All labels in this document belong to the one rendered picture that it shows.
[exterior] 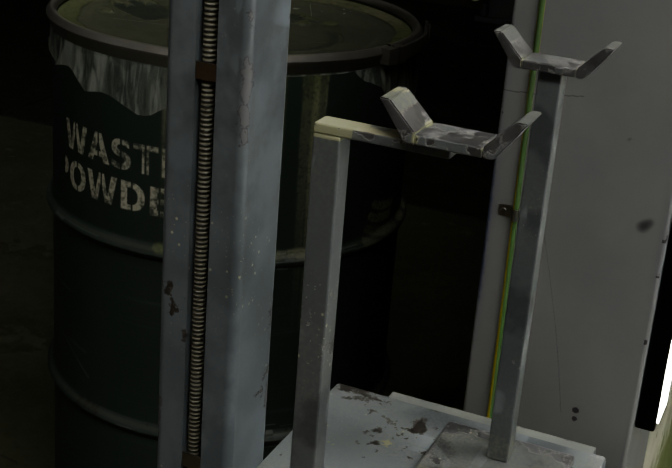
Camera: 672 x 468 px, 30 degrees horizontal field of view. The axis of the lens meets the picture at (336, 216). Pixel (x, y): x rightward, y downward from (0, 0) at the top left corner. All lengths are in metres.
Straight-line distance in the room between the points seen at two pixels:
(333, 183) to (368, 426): 0.34
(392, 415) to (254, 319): 0.19
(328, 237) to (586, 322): 0.64
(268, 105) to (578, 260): 0.54
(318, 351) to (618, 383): 0.64
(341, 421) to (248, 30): 0.35
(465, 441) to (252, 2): 0.38
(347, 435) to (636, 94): 0.45
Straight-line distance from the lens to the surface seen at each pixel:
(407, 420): 1.00
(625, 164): 1.23
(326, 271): 0.70
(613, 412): 1.33
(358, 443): 0.96
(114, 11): 2.01
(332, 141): 0.67
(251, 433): 0.90
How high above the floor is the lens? 1.29
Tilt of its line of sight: 21 degrees down
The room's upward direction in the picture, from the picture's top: 5 degrees clockwise
